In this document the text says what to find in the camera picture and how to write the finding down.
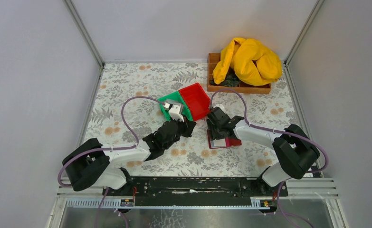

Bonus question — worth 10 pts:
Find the card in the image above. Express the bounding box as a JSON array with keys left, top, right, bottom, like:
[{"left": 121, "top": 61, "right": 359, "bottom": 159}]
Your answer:
[{"left": 210, "top": 139, "right": 227, "bottom": 149}]

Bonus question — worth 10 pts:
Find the wooden tray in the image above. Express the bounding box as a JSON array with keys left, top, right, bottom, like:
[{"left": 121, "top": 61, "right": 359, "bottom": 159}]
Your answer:
[{"left": 207, "top": 53, "right": 272, "bottom": 95}]

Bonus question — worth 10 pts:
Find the floral table mat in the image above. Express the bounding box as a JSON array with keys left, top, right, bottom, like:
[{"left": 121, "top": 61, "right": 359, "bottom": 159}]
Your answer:
[{"left": 84, "top": 63, "right": 300, "bottom": 177}]

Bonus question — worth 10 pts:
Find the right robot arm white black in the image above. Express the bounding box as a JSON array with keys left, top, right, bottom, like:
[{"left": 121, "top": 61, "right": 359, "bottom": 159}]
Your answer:
[{"left": 207, "top": 107, "right": 320, "bottom": 187}]

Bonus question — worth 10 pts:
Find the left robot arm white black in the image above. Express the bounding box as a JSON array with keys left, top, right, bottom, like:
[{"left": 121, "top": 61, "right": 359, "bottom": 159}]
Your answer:
[{"left": 58, "top": 120, "right": 196, "bottom": 191}]

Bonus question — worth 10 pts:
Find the yellow cloth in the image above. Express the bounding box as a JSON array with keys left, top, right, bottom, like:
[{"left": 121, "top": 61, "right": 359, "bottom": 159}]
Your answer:
[{"left": 212, "top": 38, "right": 283, "bottom": 86}]

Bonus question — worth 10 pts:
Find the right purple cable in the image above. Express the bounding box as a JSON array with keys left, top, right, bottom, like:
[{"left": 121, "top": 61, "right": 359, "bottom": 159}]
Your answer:
[{"left": 209, "top": 88, "right": 330, "bottom": 228}]

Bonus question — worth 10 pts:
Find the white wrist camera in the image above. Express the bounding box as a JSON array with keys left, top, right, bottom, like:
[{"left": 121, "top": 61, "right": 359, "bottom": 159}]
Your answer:
[
  {"left": 212, "top": 104, "right": 226, "bottom": 113},
  {"left": 163, "top": 99, "right": 185, "bottom": 122}
]

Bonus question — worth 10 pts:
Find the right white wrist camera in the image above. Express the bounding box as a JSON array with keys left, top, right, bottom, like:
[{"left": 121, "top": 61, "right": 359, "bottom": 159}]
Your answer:
[{"left": 212, "top": 104, "right": 226, "bottom": 113}]

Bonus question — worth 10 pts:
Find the red leather card holder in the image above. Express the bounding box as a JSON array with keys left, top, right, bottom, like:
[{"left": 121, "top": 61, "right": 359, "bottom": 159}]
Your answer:
[{"left": 207, "top": 130, "right": 242, "bottom": 149}]

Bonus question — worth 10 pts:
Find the green plastic bin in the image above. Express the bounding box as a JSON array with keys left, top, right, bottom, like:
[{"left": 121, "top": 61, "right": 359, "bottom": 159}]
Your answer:
[{"left": 158, "top": 91, "right": 193, "bottom": 121}]

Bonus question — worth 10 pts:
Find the dark green item in tray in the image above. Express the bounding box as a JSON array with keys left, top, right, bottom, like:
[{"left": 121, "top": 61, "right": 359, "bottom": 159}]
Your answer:
[{"left": 209, "top": 71, "right": 241, "bottom": 87}]

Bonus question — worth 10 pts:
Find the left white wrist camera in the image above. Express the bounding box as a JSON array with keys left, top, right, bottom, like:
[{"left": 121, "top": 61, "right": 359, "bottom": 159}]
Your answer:
[{"left": 163, "top": 99, "right": 185, "bottom": 122}]

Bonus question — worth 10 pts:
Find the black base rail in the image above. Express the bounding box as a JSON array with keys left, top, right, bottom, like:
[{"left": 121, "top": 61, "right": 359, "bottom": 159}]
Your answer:
[{"left": 103, "top": 176, "right": 288, "bottom": 207}]

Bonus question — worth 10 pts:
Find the red plastic bin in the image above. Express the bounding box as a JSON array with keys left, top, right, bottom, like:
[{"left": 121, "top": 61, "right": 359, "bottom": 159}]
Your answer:
[{"left": 179, "top": 83, "right": 210, "bottom": 121}]

